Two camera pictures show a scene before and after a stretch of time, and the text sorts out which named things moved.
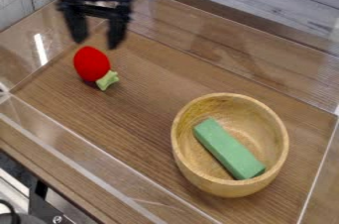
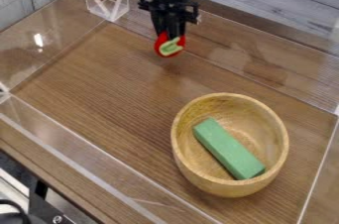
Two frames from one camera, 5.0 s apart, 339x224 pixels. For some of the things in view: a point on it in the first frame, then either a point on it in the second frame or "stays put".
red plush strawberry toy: (93, 65) → (168, 47)
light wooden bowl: (258, 127) stays put
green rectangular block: (229, 149) stays put
